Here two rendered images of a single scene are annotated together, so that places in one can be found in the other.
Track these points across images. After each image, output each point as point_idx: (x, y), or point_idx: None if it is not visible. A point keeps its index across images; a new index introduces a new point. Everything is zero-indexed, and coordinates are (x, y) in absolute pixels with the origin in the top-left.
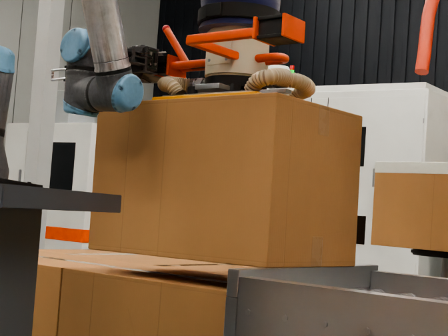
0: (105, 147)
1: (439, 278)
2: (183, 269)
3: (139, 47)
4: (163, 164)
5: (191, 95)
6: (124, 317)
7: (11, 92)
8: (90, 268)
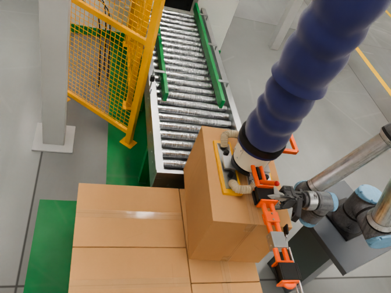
0: None
1: (160, 147)
2: (191, 259)
3: (294, 190)
4: None
5: (270, 175)
6: None
7: (351, 195)
8: (246, 275)
